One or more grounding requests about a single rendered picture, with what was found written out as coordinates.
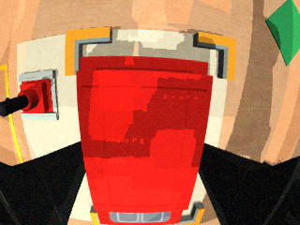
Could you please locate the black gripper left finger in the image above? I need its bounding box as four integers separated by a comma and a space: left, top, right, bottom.
0, 142, 86, 225

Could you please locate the green flat panel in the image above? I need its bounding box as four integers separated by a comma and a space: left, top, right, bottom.
265, 0, 300, 67

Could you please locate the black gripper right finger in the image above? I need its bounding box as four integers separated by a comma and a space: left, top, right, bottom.
198, 142, 300, 225

